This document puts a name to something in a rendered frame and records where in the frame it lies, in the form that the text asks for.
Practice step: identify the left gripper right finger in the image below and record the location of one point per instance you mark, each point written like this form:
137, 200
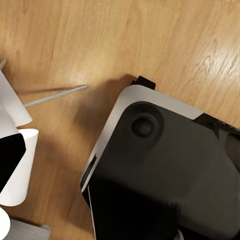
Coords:
232, 149

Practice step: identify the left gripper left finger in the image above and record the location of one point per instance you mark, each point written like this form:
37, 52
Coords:
12, 150

